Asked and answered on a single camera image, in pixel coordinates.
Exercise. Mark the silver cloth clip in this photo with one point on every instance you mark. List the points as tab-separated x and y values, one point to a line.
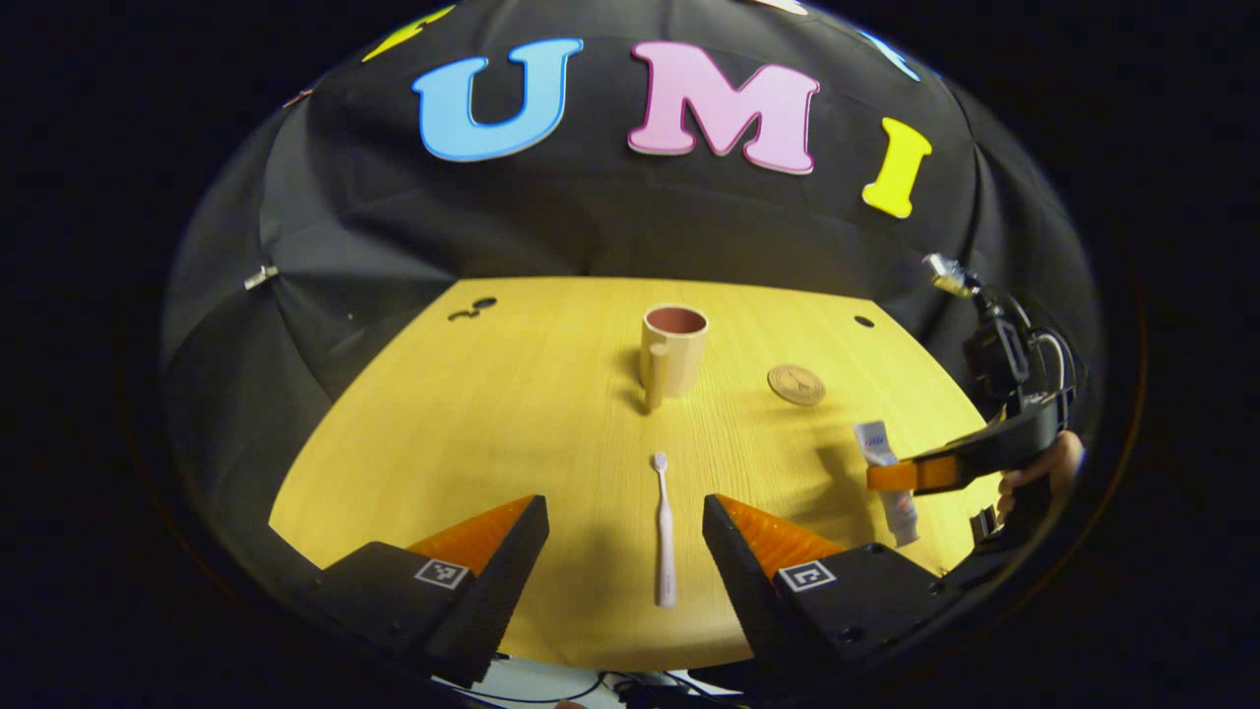
261	277

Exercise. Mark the black backdrop cloth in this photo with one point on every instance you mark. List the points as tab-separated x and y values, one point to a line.
591	226

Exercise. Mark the round cork coaster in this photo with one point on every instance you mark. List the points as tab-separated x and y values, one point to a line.
796	385

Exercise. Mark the pink toothbrush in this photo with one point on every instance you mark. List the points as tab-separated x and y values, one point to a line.
666	551

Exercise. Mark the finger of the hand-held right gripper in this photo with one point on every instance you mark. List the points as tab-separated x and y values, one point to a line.
915	476

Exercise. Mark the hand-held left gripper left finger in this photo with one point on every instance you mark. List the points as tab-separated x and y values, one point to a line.
512	581

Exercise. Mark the copper cloth clip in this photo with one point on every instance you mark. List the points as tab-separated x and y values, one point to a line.
296	97

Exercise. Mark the beige cup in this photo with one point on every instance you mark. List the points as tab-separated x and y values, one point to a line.
679	364

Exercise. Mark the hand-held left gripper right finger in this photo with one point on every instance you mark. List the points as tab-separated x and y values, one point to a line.
743	591

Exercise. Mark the white toothpaste tube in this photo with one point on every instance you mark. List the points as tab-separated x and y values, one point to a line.
875	440

